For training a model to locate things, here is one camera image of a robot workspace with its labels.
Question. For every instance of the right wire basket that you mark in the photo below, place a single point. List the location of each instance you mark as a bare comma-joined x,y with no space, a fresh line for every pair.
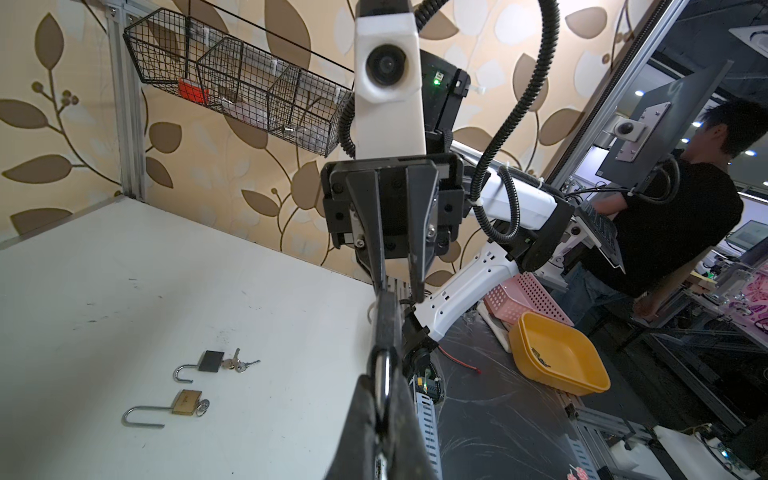
262,74

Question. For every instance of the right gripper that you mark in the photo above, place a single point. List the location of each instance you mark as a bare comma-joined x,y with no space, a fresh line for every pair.
386,208

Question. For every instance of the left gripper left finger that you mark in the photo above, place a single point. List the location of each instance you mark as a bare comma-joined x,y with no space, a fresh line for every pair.
354,458

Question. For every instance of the brass padlock open shackle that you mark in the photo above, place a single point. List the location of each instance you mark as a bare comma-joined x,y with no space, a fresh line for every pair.
186,403

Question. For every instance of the yellow plastic tub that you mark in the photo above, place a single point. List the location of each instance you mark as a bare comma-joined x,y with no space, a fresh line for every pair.
557,355

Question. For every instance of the black padlock right with keys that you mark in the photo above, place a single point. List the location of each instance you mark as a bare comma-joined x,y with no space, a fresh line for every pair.
212,362

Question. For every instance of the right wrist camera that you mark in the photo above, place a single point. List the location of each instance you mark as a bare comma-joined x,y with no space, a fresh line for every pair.
389,119

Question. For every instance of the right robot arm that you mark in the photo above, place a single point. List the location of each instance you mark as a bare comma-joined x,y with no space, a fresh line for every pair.
510,225

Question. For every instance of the person in black shirt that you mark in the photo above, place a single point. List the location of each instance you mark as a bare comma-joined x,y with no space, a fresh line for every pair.
662,244

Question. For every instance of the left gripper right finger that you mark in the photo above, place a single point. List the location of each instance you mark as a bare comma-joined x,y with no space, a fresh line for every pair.
406,454

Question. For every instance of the red cap item in basket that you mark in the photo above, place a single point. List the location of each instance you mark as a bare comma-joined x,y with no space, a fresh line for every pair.
193,92

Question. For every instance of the pink plastic basket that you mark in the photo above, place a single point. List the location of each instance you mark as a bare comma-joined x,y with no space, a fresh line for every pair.
520,294

